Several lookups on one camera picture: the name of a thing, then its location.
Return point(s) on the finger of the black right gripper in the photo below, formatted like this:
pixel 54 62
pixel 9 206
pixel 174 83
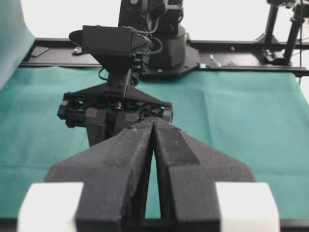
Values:
pixel 95 121
pixel 125 120

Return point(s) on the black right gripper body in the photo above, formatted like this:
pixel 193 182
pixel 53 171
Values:
pixel 75 104

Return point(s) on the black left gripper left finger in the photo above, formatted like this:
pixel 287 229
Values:
pixel 115 174

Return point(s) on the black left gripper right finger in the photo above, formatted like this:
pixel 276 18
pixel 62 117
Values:
pixel 187 170

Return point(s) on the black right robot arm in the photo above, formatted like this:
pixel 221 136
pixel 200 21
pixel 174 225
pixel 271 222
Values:
pixel 149 35

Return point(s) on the green table cloth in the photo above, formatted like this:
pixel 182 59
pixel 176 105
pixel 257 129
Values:
pixel 261 119

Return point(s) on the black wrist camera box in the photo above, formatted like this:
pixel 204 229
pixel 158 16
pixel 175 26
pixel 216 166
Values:
pixel 110 41

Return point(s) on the black metal base frame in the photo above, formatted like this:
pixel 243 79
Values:
pixel 198 55

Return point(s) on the black camera stand posts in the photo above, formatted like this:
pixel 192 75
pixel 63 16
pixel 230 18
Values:
pixel 281 41

